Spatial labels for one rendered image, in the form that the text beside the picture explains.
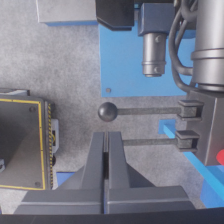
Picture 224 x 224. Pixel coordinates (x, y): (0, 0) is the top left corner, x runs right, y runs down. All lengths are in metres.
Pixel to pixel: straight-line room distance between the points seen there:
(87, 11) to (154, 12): 0.53
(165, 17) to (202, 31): 0.43
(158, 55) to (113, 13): 0.26
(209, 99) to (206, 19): 0.13
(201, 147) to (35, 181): 1.14
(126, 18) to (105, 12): 0.09
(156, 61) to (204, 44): 0.43
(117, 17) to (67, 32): 0.63
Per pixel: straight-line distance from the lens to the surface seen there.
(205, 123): 0.30
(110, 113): 0.26
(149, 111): 0.28
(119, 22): 0.73
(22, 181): 1.34
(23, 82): 1.41
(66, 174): 1.59
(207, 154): 0.31
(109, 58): 1.12
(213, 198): 1.77
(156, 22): 0.73
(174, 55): 0.50
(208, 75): 0.31
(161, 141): 0.30
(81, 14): 1.15
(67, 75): 1.28
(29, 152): 1.18
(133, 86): 1.14
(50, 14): 1.20
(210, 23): 0.32
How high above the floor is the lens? 1.24
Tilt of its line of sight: 74 degrees down
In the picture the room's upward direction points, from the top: 176 degrees clockwise
